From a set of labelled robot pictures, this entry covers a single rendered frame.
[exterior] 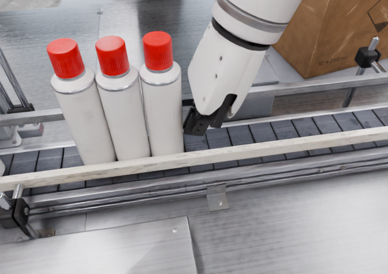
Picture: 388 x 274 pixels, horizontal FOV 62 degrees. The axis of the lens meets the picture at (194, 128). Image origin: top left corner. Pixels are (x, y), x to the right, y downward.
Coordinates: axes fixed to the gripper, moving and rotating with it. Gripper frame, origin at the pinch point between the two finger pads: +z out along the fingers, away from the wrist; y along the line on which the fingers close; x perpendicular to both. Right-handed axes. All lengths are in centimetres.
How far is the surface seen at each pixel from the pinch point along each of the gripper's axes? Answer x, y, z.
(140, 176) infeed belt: -6.4, 3.7, 9.0
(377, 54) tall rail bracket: 29.5, -8.2, -13.5
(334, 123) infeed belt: 25.2, -1.9, -2.5
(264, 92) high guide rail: 9.7, -3.1, -5.3
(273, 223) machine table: 12.9, 11.9, 7.3
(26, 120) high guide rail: -22.8, -3.1, 6.9
